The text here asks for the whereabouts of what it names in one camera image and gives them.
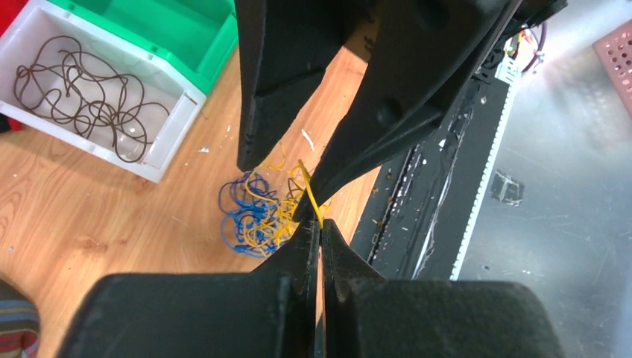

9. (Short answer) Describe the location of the pink perforated basket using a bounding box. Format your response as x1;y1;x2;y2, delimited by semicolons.
592;19;631;116

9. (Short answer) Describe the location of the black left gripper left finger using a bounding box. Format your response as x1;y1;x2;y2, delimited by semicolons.
57;219;320;357

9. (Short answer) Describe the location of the blue cable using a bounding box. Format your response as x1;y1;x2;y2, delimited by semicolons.
218;171;288;259

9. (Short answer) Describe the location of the red plastic bin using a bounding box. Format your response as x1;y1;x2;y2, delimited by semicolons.
1;0;28;134

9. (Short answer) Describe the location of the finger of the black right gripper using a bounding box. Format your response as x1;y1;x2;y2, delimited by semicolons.
294;1;519;220
235;0;366;172

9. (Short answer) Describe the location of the plaid cloth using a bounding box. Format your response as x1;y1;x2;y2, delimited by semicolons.
1;280;40;357

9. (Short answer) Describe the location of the black cable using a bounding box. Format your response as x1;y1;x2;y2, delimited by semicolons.
286;178;306;201
13;35;171;164

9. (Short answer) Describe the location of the green plastic bin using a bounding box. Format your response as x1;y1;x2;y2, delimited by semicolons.
55;0;238;95

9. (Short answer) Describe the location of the yellow cable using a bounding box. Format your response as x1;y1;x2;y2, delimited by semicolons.
232;143;334;251

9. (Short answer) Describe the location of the white plastic bin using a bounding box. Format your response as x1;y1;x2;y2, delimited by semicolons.
1;1;206;183

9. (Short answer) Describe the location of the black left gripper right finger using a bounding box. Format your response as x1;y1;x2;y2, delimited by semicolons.
320;219;564;357

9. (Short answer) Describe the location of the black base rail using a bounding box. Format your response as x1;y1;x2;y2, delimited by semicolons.
351;49;521;280

